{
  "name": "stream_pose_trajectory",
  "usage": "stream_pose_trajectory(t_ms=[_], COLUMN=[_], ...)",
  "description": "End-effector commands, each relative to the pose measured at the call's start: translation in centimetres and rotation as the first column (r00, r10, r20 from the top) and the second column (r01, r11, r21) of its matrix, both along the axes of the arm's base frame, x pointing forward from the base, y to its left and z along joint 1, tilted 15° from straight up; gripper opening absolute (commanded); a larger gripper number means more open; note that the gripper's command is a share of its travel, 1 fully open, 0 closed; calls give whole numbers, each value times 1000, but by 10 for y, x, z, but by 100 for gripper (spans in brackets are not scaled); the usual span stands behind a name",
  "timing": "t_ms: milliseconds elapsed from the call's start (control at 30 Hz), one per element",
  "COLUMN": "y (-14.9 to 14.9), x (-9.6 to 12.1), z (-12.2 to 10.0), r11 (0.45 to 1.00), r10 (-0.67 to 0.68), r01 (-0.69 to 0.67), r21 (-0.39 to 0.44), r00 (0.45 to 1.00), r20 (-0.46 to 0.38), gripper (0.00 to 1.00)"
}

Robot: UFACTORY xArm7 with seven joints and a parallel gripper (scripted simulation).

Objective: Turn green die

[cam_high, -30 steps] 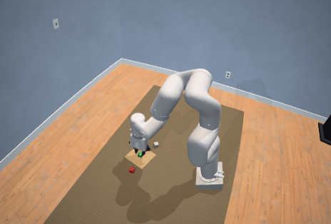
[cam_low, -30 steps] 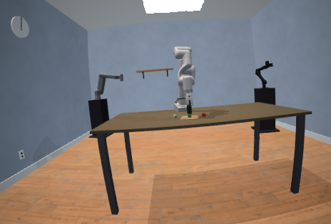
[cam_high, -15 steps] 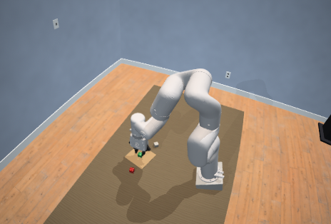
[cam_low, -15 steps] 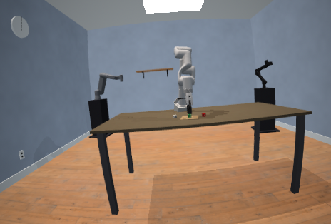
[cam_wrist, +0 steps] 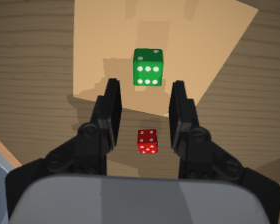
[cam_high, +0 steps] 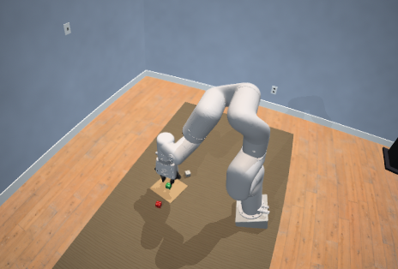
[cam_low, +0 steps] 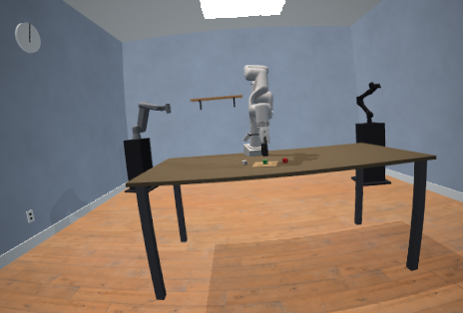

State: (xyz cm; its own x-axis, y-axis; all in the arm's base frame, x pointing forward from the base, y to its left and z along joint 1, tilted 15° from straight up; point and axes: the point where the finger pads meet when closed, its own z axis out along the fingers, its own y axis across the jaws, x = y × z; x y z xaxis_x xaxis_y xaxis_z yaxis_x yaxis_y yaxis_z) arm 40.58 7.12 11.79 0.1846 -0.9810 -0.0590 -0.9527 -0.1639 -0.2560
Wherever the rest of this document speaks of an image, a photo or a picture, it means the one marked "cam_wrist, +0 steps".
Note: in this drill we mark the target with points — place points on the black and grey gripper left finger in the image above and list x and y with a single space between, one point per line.
83 154

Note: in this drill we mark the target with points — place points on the tan square mat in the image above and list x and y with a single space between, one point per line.
196 36

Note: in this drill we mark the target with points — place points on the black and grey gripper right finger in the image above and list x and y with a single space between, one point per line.
203 155

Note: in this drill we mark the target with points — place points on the green die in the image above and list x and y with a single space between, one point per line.
148 67

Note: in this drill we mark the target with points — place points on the red die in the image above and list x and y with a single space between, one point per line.
147 141

